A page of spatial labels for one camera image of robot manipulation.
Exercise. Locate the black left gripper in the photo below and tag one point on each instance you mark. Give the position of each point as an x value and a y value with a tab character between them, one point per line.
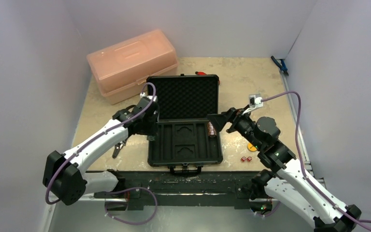
152	131

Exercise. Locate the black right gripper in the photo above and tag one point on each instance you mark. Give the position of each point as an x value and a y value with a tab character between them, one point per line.
232	118

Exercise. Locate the black foam-lined poker case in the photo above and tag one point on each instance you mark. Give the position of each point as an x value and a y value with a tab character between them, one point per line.
184	142

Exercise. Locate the yellow big blind button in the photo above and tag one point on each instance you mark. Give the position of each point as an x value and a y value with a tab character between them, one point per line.
251	147

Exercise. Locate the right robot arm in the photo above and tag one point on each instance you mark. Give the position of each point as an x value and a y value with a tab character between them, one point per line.
285	177

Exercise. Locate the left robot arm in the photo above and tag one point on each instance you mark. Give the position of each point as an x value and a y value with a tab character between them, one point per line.
65	175

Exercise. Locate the pink translucent storage box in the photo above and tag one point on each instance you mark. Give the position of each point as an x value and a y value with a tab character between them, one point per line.
121	70

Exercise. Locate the grey black handled pliers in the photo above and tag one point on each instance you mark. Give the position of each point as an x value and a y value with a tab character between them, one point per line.
118	147

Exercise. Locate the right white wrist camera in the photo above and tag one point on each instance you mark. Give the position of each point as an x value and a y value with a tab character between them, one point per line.
255	102

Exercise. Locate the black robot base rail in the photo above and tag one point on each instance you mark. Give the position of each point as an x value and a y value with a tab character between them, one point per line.
237	189

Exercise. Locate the blue handled pliers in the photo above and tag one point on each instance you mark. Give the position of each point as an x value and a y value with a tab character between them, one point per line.
281	65

